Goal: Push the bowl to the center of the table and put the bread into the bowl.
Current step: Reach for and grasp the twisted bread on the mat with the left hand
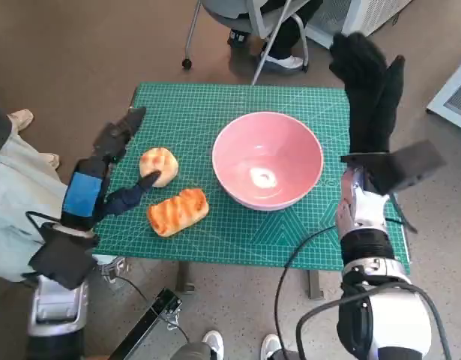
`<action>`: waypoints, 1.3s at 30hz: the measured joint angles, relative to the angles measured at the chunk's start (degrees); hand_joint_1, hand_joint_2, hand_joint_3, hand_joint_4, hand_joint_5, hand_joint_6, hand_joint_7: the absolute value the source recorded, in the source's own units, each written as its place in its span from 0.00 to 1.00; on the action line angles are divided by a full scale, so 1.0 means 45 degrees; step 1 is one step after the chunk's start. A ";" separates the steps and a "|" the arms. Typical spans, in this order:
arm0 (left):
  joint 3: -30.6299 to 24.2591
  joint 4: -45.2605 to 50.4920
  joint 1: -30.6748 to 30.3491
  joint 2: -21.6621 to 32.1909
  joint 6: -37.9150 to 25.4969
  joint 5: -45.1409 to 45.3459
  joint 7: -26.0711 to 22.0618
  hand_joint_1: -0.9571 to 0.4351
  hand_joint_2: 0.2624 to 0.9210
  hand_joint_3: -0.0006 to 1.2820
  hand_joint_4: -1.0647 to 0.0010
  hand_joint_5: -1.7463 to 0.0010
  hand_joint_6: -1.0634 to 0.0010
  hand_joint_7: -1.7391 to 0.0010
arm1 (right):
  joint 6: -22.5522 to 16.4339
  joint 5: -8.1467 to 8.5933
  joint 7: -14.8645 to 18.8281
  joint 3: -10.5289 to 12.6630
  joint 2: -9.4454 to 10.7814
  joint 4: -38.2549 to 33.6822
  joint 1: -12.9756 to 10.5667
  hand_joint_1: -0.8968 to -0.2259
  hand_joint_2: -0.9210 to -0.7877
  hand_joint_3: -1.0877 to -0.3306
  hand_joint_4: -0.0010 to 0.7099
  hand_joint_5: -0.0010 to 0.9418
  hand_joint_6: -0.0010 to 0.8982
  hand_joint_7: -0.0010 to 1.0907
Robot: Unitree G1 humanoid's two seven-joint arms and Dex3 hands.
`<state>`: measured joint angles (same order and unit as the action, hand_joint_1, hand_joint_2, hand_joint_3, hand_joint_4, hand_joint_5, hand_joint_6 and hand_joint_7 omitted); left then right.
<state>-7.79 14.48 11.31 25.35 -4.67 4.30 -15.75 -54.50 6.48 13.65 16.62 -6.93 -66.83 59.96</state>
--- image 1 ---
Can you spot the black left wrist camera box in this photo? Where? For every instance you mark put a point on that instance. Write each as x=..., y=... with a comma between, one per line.
x=61, y=258

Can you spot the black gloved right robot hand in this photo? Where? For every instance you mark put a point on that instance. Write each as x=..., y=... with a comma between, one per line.
x=369, y=105

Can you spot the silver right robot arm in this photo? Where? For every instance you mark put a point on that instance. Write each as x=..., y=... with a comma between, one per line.
x=369, y=243

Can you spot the white cabinet with mesh grille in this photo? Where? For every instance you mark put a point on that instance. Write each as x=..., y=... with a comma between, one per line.
x=376, y=15

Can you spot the seated person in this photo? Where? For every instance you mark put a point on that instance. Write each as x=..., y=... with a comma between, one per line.
x=286, y=33

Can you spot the person with white shoes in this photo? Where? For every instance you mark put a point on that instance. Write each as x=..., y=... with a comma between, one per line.
x=214, y=341

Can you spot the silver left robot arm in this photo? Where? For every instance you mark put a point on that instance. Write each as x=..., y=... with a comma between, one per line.
x=57, y=311

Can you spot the long orange toy bread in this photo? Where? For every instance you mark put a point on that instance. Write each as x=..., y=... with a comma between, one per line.
x=177, y=212

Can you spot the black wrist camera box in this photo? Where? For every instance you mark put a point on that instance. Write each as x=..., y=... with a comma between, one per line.
x=406, y=165
x=61, y=258

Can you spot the grey metal table leg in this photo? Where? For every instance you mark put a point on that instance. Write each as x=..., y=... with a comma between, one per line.
x=315, y=285
x=185, y=279

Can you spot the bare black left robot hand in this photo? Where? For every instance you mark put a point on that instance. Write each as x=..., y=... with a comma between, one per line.
x=82, y=195

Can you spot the grey office chair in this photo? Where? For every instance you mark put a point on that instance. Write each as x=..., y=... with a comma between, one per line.
x=260, y=18

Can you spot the black metal rail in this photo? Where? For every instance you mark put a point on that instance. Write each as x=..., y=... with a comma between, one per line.
x=151, y=318

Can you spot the pink bowl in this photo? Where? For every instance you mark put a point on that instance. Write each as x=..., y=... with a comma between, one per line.
x=267, y=150

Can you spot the person in light clothing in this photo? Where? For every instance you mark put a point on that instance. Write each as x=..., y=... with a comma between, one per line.
x=16, y=187

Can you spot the green cutting mat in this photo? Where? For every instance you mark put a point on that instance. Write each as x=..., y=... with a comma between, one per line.
x=200, y=112

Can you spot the white slatted appliance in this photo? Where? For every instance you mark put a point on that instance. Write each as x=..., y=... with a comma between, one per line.
x=453, y=101

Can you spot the round pale toy bread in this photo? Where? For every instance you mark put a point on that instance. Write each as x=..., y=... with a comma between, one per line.
x=160, y=161

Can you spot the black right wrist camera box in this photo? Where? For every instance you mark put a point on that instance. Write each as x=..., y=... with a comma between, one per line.
x=406, y=165

